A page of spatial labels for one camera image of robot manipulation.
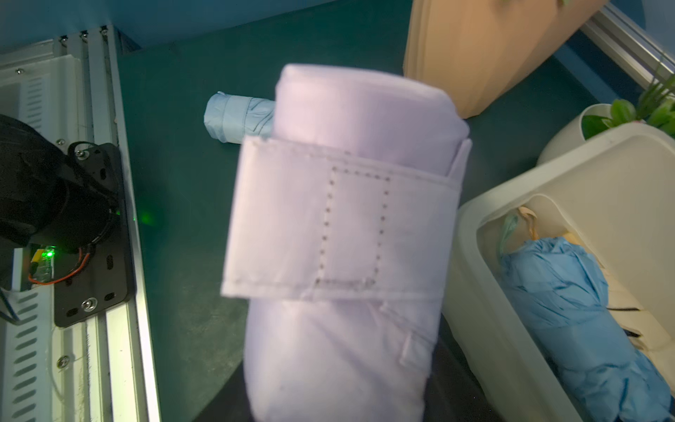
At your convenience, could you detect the lilac umbrella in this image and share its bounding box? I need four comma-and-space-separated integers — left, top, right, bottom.
221, 64, 472, 421

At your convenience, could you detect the pale blue umbrella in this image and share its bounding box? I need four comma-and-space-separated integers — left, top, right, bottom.
204, 91, 275, 144

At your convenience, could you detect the sky blue umbrella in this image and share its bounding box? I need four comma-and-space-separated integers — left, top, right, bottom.
500, 237, 674, 421

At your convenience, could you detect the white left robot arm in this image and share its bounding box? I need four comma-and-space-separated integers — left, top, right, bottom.
1, 115, 119, 286

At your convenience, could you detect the beige plastic storage box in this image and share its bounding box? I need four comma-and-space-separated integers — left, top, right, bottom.
443, 124, 674, 421

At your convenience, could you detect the tan pot with white flowers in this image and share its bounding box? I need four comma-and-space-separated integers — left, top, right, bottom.
404, 0, 604, 119

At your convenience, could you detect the small pink flower pot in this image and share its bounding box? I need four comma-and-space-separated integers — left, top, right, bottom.
536, 62, 675, 167

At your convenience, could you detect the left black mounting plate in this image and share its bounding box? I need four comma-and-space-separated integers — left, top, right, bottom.
54, 143, 136, 328

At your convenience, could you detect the left green circuit board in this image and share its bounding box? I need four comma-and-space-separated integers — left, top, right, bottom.
27, 246, 56, 286

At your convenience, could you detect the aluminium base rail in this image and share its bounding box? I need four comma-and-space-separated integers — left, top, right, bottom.
1, 26, 161, 421

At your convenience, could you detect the aluminium frame back bar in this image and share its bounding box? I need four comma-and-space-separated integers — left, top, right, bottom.
580, 3, 674, 88

